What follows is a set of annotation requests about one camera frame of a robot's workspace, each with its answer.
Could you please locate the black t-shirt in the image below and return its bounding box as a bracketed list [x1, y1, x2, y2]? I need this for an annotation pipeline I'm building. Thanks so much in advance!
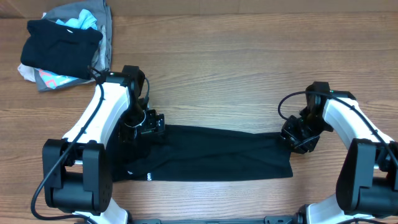
[106, 125, 293, 182]

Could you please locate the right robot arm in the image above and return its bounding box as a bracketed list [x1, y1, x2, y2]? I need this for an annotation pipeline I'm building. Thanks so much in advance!
[264, 82, 397, 223]

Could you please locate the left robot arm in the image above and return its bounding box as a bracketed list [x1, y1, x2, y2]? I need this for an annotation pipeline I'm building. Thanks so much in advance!
[30, 65, 165, 223]

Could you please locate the folded grey shirt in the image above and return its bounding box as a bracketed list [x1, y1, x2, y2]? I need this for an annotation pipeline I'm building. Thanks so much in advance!
[34, 1, 112, 92]

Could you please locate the blue garment with red print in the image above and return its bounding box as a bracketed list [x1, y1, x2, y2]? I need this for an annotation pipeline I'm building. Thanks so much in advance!
[35, 68, 78, 90]

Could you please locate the folded black shirt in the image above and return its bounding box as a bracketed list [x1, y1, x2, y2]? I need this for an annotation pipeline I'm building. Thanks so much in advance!
[21, 19, 94, 75]

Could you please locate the light blue garment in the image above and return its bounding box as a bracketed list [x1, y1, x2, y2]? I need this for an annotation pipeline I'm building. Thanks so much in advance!
[55, 9, 98, 30]

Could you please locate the white folded garment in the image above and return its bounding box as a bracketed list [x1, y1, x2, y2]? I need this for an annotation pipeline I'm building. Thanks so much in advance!
[17, 63, 35, 83]

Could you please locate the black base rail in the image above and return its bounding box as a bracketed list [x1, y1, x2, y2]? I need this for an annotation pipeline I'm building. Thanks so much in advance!
[131, 215, 305, 224]

